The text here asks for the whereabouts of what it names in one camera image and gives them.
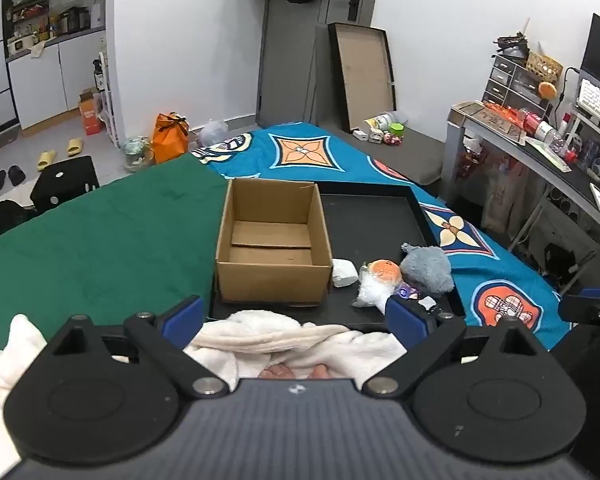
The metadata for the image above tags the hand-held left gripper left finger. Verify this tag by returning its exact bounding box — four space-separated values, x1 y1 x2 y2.
45 295 231 398

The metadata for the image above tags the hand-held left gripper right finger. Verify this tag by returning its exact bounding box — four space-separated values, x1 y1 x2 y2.
362 294 555 397

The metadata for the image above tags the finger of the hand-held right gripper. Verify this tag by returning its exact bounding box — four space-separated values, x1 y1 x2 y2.
559 287 600 327

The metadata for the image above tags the clear plastic bag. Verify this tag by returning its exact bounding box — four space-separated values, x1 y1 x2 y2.
351 262 396 310

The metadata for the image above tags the burger plush toy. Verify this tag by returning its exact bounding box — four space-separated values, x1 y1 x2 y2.
367 259 402 286

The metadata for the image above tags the fluffy grey-blue plush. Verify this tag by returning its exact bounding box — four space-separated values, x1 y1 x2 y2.
399 245 455 295

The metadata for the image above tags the white tissue pack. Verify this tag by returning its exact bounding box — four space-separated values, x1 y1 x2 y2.
331 258 360 288

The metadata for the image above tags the brown cardboard box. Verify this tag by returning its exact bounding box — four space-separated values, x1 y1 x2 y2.
215 178 334 306

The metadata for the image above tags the black tray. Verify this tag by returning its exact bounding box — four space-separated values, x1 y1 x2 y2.
207 182 466 333

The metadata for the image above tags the black bin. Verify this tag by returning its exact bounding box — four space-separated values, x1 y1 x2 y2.
542 242 581 286

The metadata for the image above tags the green blanket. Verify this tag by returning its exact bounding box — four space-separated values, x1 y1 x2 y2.
0 152 231 356

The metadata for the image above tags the white fleece robe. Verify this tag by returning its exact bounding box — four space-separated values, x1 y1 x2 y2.
0 310 408 466

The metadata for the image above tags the beige tote bag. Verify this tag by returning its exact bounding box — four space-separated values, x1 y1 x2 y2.
482 160 533 233

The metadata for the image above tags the grey desk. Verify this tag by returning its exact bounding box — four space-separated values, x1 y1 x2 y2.
445 101 600 281

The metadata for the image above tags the black dotted stool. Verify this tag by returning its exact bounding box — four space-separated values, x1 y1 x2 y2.
31 156 100 213

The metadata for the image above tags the orange gift bag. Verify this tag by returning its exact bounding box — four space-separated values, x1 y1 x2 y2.
152 112 190 165

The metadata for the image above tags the white plastic bag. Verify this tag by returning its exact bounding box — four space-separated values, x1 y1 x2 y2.
197 119 229 147

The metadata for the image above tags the red label plastic bottle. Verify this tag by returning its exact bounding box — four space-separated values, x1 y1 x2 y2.
517 108 566 148

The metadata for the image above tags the blue patterned blanket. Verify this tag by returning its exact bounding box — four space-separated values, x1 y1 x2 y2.
192 121 573 351

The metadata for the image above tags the white canister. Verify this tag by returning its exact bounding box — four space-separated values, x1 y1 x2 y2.
364 110 408 133

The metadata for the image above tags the black clothing pile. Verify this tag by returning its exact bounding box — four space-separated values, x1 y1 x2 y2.
0 199 38 246

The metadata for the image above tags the patterned flat box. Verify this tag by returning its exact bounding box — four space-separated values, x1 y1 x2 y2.
450 101 528 141

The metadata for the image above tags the orange cardboard box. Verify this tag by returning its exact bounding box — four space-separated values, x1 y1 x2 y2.
77 89 103 136

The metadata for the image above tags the grey drawer organizer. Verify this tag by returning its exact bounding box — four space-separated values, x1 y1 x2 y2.
482 52 556 111

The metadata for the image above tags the woven basket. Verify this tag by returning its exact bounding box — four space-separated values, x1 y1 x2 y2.
526 51 564 81

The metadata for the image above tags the white kitchen cabinet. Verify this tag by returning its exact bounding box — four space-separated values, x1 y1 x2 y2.
5 30 110 131

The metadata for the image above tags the grey door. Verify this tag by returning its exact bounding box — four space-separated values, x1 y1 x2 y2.
256 0 382 127

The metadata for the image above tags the black picture frame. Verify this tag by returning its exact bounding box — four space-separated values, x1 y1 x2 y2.
327 22 398 133

